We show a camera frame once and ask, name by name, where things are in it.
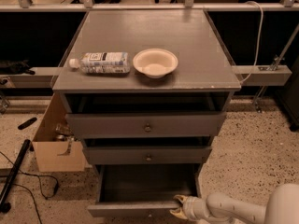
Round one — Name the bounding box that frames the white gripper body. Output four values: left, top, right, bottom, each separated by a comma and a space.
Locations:
182, 196, 209, 221

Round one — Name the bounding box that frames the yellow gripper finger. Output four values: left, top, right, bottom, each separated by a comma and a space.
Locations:
174, 194, 188, 203
170, 207, 187, 219

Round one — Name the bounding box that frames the grey bottom drawer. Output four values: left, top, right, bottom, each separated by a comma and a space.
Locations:
88, 163, 202, 217

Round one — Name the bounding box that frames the grey drawer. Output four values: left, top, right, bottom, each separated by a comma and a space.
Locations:
83, 147, 211, 165
65, 112, 226, 139
88, 163, 202, 217

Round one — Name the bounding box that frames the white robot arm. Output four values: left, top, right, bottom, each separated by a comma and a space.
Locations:
170, 184, 299, 224

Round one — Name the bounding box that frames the grey middle drawer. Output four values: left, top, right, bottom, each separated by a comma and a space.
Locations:
83, 147, 211, 165

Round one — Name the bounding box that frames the grey top drawer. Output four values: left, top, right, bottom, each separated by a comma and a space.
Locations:
65, 112, 226, 139

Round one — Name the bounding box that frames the grey wooden drawer cabinet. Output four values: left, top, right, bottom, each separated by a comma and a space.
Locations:
50, 8, 243, 185

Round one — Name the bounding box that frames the open cardboard box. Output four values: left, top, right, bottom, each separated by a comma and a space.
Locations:
32, 94, 86, 172

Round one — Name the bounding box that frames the white paper bowl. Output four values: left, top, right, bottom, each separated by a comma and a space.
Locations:
133, 49, 178, 78

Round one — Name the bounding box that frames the clear plastic water bottle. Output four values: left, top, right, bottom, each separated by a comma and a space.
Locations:
68, 52, 131, 74

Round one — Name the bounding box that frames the small black floor object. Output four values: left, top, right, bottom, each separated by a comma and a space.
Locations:
18, 117, 37, 130

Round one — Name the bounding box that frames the black pole on floor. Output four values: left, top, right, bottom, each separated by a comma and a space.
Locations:
0, 139, 31, 213

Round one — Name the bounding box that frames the black bag on ledge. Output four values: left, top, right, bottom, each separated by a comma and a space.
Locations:
0, 60, 36, 75

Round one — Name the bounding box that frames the metal railing frame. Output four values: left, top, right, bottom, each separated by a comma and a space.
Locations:
1, 2, 298, 106

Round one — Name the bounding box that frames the black floor cable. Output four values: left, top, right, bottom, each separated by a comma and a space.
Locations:
0, 149, 61, 224

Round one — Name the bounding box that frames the white hanging cable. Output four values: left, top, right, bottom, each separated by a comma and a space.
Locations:
239, 0, 265, 86

